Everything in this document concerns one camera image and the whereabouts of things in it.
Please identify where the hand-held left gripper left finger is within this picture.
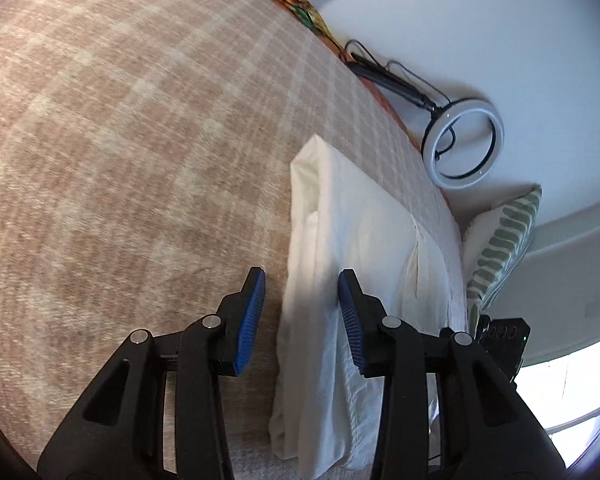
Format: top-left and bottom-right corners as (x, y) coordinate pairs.
(37, 266), (267, 480)

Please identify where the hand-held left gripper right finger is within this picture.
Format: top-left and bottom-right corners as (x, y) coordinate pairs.
(337, 268), (567, 480)

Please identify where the white shirt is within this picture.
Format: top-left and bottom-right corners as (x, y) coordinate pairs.
(269, 135), (456, 478)

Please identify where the black box with holes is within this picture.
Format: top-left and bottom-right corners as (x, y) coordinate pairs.
(472, 315), (532, 387)

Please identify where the green patterned pillow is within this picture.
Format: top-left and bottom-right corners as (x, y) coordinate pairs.
(462, 185), (543, 322)

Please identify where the beige plaid blanket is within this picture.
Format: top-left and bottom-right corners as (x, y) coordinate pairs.
(0, 0), (464, 480)

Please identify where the white ring light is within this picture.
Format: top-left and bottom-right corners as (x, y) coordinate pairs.
(422, 100), (505, 191)

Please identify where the black ring light cable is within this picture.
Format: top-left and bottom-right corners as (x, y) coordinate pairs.
(434, 127), (457, 157)

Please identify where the black ring light stand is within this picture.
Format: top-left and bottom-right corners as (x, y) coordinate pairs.
(347, 57), (447, 117)

